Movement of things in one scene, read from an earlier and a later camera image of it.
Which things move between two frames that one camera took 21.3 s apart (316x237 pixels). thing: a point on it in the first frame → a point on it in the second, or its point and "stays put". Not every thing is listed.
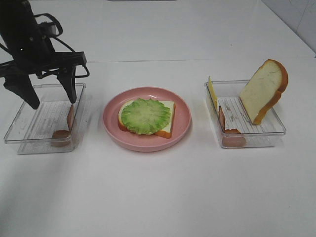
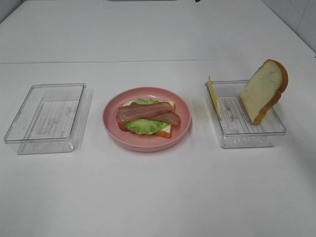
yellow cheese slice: (213, 93) stays put
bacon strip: (61, 138) → (137, 110)
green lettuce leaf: (145, 116) stays put
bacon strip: (231, 138) → (171, 117)
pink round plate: (181, 120) stays put
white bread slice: (166, 133) stays put
